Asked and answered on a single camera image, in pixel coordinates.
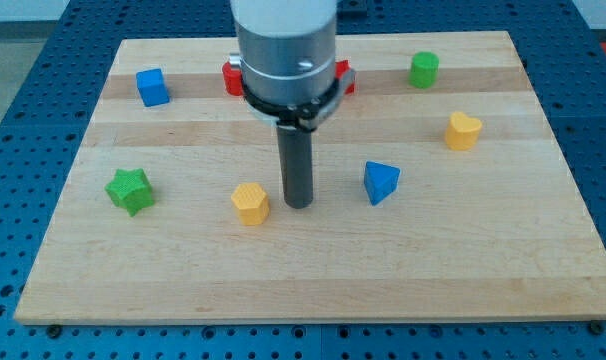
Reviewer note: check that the red block left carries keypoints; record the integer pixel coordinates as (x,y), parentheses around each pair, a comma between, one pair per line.
(232,79)

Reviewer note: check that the red block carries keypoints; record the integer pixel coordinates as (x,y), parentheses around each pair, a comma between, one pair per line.
(344,74)
(232,79)

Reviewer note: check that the red block right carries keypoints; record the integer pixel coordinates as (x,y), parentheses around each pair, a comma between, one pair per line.
(344,74)

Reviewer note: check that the blue triangle block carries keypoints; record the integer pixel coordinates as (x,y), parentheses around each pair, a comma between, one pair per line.
(380,180)

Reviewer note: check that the yellow heart block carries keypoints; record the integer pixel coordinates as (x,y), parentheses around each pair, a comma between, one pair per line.
(462,131)

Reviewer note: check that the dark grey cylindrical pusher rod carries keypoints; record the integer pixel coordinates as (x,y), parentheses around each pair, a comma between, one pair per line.
(295,153)

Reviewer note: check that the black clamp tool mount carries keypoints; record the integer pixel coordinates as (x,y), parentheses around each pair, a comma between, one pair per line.
(306,117)

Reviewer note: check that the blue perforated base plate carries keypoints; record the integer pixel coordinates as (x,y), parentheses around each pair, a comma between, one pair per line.
(42,131)

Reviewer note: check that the wooden board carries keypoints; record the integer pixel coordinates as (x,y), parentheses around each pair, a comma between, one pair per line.
(496,233)

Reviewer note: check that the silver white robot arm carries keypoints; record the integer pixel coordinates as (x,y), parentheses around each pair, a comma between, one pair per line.
(287,59)

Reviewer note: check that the blue cube block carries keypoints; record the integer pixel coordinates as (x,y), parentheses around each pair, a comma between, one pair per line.
(151,87)

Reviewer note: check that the green cylinder block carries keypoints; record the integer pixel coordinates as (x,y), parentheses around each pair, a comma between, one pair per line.
(424,70)

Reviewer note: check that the green star block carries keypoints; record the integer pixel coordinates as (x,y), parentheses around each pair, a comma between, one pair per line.
(130,190)

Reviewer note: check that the yellow hexagon block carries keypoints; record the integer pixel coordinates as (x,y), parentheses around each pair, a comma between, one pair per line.
(251,203)

